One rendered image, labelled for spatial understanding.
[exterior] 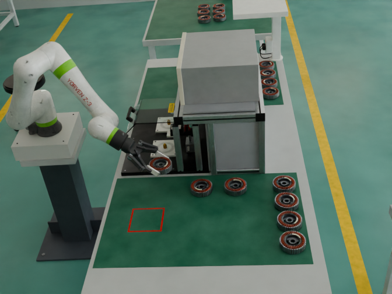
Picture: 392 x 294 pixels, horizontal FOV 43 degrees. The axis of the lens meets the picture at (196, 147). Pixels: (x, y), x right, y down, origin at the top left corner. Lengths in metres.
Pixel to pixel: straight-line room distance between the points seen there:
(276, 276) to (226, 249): 0.26
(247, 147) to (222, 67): 0.43
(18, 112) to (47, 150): 0.32
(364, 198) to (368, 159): 0.46
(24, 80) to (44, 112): 0.42
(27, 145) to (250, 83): 1.31
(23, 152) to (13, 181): 1.23
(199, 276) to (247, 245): 0.26
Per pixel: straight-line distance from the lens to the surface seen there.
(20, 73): 2.49
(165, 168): 2.39
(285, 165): 2.67
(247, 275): 2.13
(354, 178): 3.82
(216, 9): 4.63
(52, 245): 3.51
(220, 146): 2.51
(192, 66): 2.41
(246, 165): 2.59
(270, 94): 3.21
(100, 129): 2.41
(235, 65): 2.40
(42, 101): 2.86
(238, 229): 2.31
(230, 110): 2.43
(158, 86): 3.49
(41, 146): 2.92
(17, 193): 4.07
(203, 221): 2.35
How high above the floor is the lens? 2.38
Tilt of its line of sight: 35 degrees down
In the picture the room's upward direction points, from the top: 6 degrees counter-clockwise
